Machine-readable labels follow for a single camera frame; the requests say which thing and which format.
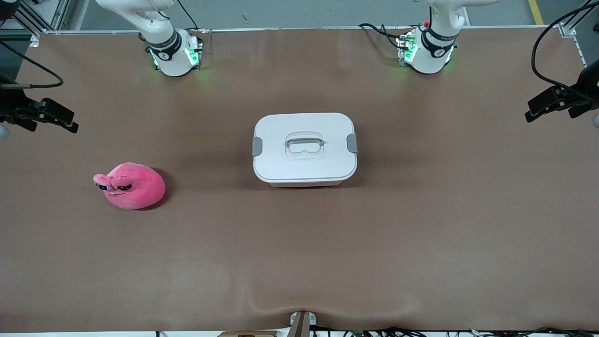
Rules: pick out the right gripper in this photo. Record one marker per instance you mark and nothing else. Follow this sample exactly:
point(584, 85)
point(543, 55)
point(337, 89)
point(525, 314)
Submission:
point(10, 106)

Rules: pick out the aluminium frame structure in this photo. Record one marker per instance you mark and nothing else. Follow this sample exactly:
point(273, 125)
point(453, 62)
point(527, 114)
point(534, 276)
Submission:
point(63, 14)

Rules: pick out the aluminium profile beam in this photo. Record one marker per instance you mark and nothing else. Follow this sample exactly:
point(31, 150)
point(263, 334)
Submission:
point(582, 10)

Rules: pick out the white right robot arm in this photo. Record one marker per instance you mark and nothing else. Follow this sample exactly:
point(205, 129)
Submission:
point(171, 51)

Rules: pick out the yellow floor tape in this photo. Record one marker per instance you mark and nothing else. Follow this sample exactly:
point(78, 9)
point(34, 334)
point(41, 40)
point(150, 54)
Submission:
point(536, 11)

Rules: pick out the metal table corner bracket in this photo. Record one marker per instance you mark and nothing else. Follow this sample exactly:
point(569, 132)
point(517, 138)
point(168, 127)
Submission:
point(34, 40)
point(567, 31)

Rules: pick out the brown table mat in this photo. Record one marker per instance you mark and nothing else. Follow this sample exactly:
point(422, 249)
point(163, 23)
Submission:
point(299, 243)

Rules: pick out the pink plastic box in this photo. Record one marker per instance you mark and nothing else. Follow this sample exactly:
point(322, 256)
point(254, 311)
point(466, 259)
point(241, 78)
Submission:
point(304, 185)

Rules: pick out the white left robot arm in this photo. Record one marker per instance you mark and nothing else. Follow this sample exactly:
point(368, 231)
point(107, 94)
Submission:
point(433, 56)

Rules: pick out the pink plush toy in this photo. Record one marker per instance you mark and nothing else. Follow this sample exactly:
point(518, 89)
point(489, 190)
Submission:
point(138, 187)

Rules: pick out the metal clamp bracket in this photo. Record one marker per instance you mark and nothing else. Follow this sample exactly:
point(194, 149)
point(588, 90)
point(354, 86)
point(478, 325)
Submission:
point(302, 323)

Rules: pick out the white box lid grey clips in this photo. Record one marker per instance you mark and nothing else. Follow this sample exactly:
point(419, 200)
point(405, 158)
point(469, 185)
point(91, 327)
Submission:
point(281, 164)

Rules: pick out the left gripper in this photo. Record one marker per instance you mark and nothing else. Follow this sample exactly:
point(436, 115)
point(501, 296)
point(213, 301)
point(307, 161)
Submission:
point(586, 91)

